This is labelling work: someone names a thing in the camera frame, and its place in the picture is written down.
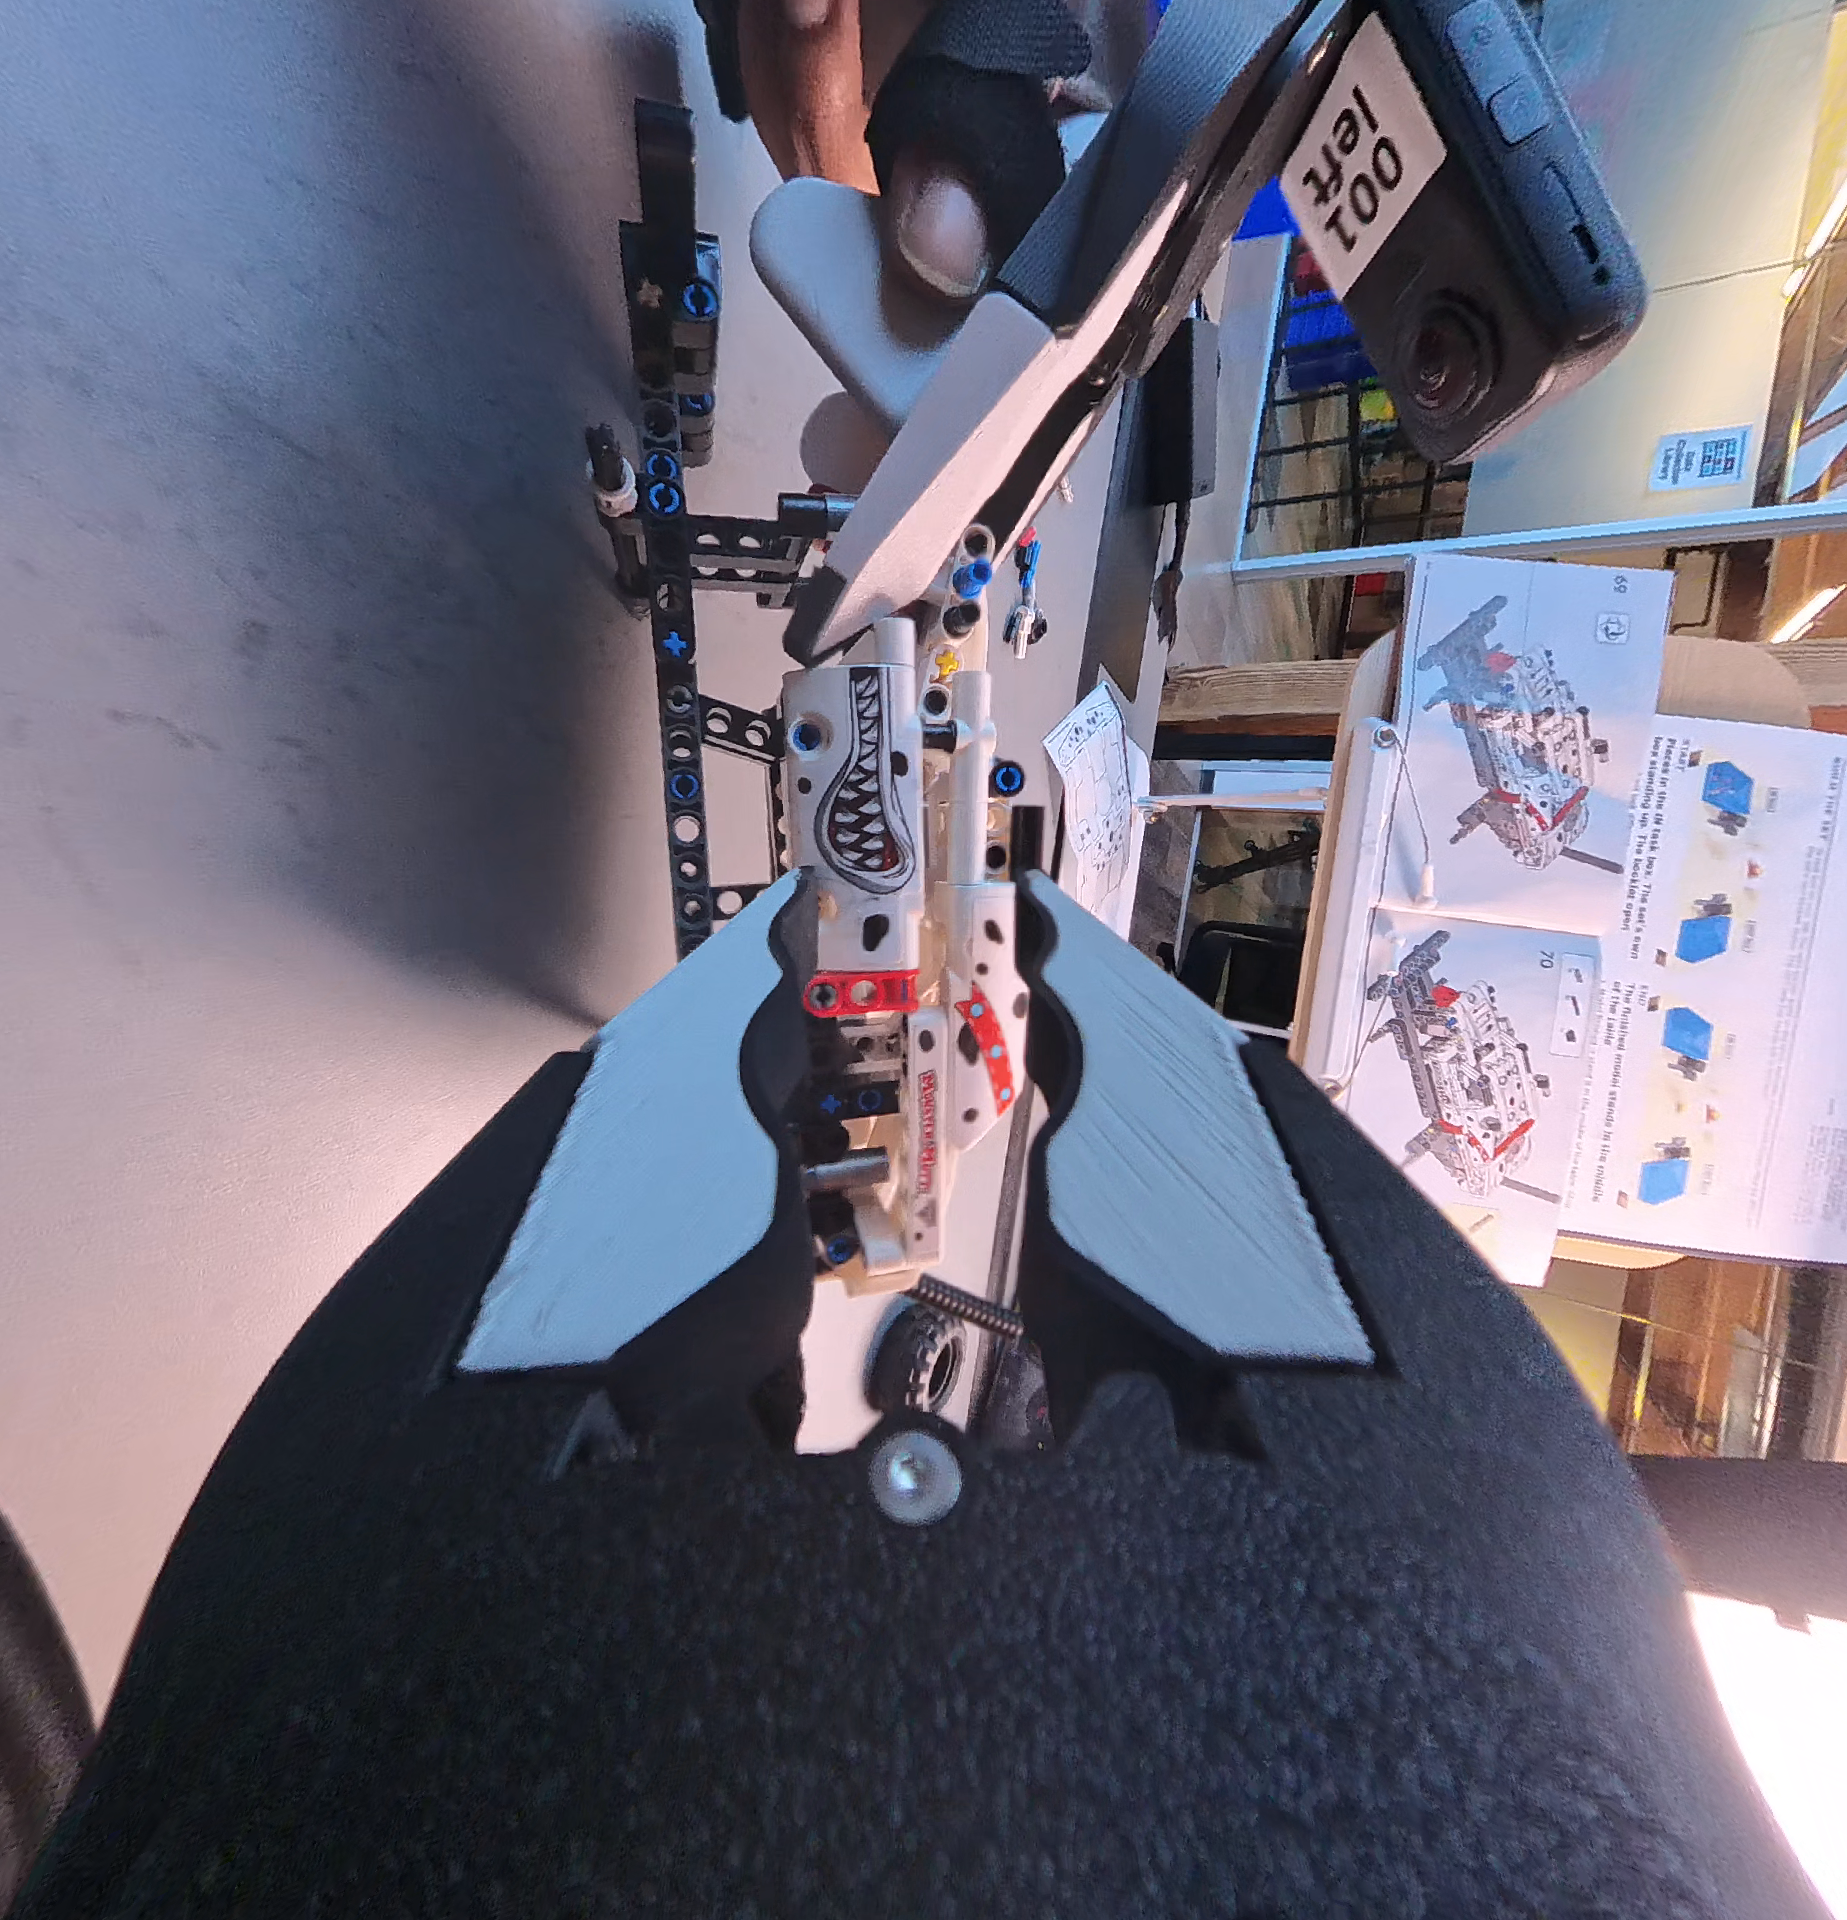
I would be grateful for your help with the printed task sheet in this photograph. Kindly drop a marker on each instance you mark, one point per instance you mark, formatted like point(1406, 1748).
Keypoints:
point(1780, 975)

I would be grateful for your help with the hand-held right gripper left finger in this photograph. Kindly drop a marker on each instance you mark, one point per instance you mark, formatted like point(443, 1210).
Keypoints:
point(639, 1200)

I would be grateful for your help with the white lego beam printed sticker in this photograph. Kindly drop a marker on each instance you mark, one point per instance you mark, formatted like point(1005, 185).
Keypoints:
point(925, 1140)

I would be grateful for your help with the black power adapter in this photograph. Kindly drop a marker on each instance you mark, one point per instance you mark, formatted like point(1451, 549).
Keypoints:
point(1182, 405)

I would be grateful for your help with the lego instruction booklet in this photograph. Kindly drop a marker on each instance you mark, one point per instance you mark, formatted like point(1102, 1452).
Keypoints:
point(1525, 677)

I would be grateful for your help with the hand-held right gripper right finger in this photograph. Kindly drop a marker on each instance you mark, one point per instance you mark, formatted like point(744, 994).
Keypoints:
point(1194, 1200)

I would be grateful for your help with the small blue wall sign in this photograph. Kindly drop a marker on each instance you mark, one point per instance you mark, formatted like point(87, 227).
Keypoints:
point(1700, 458)

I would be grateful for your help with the lego sticker sheet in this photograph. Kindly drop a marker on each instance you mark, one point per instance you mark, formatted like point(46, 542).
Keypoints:
point(1095, 782)

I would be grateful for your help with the white booklet stand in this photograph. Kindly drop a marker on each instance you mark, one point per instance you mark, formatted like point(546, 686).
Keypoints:
point(1335, 900)

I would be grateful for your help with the white lego panel subassembly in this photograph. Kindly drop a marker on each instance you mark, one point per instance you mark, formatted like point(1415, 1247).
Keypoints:
point(992, 960)

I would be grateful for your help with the blue lego pin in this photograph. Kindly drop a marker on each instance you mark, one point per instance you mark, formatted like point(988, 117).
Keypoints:
point(1029, 558)

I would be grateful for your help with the shelf of red blue bins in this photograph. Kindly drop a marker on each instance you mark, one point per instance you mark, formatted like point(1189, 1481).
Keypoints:
point(1359, 450)

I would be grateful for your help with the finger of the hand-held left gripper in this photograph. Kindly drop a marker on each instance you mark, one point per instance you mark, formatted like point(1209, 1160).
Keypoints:
point(970, 450)

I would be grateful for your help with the person's left hand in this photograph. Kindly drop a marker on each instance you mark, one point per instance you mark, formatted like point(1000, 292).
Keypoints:
point(810, 77)

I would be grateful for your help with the white lego truck model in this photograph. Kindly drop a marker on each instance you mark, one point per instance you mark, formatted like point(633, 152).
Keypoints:
point(850, 840)

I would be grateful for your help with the black lego tyre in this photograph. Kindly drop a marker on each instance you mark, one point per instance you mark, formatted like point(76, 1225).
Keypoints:
point(895, 1358)

